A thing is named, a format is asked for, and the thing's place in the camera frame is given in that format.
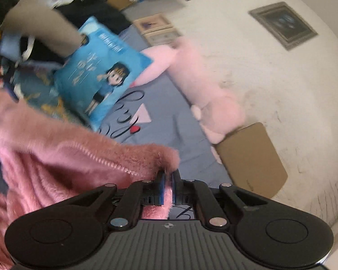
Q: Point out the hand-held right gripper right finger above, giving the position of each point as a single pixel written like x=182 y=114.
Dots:
x=175 y=188

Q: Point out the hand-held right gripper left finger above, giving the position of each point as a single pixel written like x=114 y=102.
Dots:
x=160 y=188

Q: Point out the pink fluffy jacket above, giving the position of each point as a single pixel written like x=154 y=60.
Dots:
x=59 y=163

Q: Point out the grey lettered pillow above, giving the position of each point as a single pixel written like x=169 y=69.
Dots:
x=169 y=123

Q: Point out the brown cardboard sheet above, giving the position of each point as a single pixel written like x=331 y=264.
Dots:
x=250 y=160

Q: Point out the pink plush toy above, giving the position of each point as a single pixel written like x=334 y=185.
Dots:
x=202 y=78

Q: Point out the blue cartoon print pillow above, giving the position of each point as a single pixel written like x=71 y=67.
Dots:
x=101 y=67

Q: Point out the black clothing pile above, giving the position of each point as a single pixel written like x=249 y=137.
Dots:
x=95 y=14

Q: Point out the dark framed picture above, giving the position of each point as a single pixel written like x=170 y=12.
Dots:
x=284 y=24

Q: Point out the beige cloth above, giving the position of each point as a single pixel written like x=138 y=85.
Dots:
x=39 y=28

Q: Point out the light blue folded cloth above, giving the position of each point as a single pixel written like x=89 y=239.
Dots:
x=8 y=46

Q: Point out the light wooden picture frame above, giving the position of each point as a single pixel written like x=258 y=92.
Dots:
x=163 y=37
x=153 y=22

